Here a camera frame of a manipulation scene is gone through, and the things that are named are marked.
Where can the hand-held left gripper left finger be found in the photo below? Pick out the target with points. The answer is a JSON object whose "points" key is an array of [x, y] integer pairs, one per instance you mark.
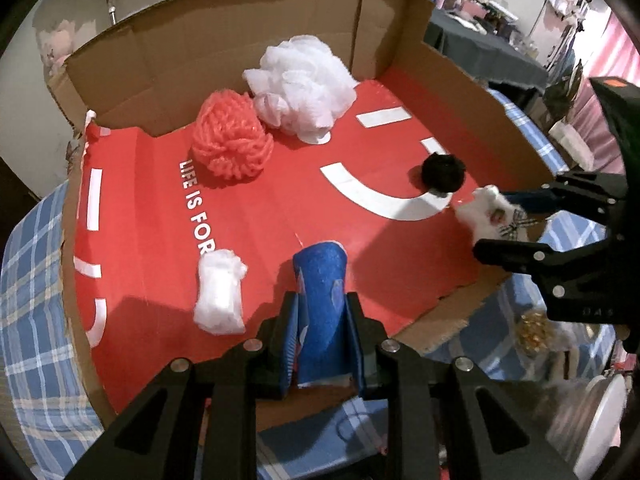
{"points": [[289, 345]]}

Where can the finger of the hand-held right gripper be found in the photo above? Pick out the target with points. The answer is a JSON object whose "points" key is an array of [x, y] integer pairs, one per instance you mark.
{"points": [[520, 255], [525, 200]]}

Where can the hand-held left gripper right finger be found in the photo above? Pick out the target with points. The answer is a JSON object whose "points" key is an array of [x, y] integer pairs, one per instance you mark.
{"points": [[357, 345]]}

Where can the white fluffy checkered-bow hair clip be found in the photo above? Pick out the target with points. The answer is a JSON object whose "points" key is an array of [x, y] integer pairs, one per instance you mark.
{"points": [[485, 220]]}

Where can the blue tube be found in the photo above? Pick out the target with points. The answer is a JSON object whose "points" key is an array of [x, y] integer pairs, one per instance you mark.
{"points": [[320, 285]]}

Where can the black scrunchie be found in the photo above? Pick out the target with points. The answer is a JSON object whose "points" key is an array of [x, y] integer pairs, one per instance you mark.
{"points": [[442, 172]]}

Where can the cardboard box with red lining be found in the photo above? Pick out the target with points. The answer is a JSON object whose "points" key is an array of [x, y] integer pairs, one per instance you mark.
{"points": [[300, 210]]}

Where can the orange mesh bath sponge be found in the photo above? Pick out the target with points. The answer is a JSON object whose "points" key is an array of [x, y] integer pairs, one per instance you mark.
{"points": [[230, 135]]}

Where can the white mesh bath loofah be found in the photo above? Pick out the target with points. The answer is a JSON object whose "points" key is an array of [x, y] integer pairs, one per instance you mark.
{"points": [[300, 85]]}

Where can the beige cushion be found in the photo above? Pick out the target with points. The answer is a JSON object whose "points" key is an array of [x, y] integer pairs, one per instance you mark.
{"points": [[570, 145]]}

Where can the pink curtain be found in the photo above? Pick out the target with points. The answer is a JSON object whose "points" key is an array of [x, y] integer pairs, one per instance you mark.
{"points": [[587, 120]]}

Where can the glass jar with metal lid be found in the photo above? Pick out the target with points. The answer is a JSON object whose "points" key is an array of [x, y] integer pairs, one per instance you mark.
{"points": [[600, 410]]}

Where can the dark cloth covered table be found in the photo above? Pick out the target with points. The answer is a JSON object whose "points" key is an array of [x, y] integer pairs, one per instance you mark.
{"points": [[475, 35]]}

